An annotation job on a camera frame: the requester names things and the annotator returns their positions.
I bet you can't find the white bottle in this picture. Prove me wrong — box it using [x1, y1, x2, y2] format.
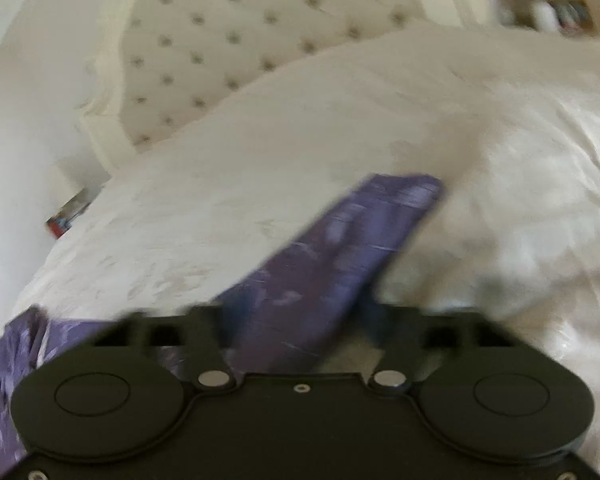
[534, 0, 557, 31]

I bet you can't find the colourful box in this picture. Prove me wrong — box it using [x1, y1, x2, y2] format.
[46, 187, 103, 240]

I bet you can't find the purple marble print garment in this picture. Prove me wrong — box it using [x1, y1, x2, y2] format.
[0, 172, 447, 479]

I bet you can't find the cream tufted headboard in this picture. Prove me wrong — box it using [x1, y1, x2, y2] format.
[75, 0, 501, 157]

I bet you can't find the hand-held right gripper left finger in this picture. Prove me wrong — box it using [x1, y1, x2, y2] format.
[92, 305, 234, 391]

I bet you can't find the white bed comforter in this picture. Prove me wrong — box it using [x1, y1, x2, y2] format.
[10, 24, 600, 463]

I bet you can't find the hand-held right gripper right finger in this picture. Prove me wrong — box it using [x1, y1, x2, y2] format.
[362, 305, 520, 391]

